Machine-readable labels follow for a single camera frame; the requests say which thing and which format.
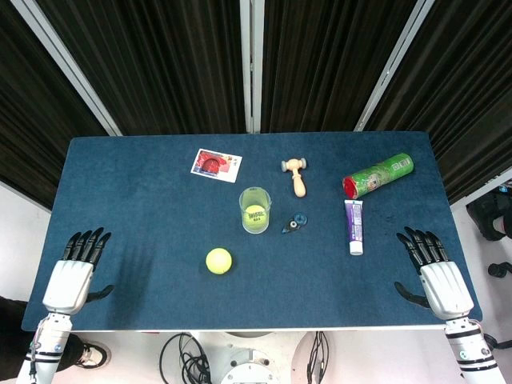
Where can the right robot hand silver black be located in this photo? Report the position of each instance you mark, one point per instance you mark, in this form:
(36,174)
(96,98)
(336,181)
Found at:
(444,286)

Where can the blue correction tape dispenser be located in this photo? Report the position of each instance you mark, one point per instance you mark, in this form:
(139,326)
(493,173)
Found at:
(294,224)

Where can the plain yellow tennis ball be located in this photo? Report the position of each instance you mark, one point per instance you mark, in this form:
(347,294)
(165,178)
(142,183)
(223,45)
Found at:
(218,261)

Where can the white divider frame post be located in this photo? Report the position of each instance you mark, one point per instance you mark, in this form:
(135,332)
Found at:
(252,68)
(68,68)
(392,68)

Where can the green chip can red lid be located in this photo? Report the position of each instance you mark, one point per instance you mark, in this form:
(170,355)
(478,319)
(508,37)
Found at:
(378,175)

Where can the wooden toy hammer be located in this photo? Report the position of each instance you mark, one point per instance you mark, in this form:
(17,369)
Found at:
(298,178)

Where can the purple white toothpaste tube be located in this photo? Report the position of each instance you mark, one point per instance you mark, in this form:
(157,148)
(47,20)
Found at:
(354,226)

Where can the red picture card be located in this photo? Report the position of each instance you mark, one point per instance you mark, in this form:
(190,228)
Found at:
(216,165)

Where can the black caster wheel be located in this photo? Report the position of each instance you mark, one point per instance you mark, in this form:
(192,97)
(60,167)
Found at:
(499,269)

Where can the blue felt table mat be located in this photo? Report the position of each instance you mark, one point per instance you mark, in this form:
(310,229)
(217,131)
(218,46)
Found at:
(160,224)

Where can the black white sneaker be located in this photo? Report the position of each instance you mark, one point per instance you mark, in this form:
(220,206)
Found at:
(94,355)

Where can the clear plastic cup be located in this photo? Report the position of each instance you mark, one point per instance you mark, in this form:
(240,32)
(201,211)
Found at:
(255,200)

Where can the black trouser leg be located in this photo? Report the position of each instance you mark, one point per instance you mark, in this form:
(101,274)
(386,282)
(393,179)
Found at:
(16,320)

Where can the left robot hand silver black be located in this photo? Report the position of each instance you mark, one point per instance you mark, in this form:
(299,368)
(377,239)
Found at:
(68,280)

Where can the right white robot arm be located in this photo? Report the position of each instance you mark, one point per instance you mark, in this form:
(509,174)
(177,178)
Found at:
(474,352)

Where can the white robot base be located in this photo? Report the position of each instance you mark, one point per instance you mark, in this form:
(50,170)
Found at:
(248,358)

